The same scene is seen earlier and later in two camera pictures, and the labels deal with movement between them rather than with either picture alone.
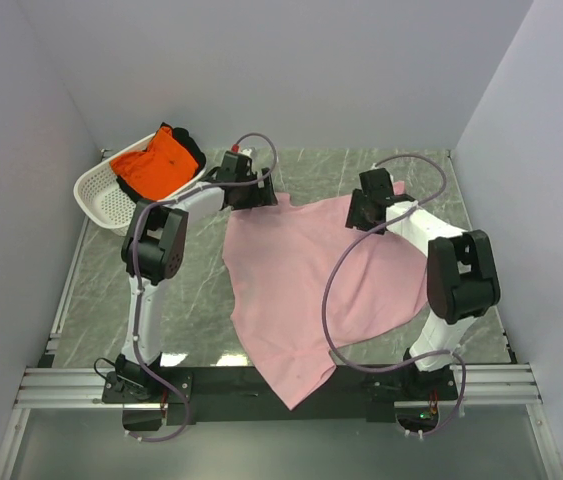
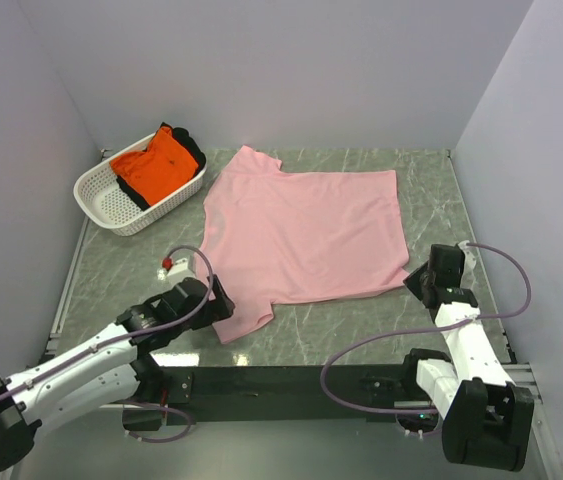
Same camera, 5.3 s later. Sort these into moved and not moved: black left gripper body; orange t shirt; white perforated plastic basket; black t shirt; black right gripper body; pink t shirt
Moved: black left gripper body; black right gripper body; pink t shirt
Not moved: orange t shirt; white perforated plastic basket; black t shirt
